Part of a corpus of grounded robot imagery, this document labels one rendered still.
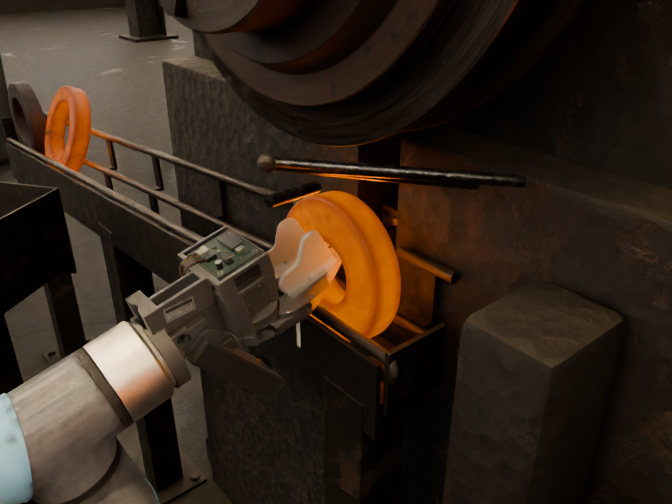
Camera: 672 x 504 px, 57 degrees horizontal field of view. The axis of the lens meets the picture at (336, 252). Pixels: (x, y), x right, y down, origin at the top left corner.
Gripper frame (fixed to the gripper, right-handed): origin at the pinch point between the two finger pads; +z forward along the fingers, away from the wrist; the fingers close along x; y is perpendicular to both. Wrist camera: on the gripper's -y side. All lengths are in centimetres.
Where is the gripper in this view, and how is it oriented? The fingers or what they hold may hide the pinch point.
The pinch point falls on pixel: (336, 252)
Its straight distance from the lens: 62.2
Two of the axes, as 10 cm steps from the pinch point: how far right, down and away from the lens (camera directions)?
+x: -6.4, -3.5, 6.9
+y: -2.0, -7.8, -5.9
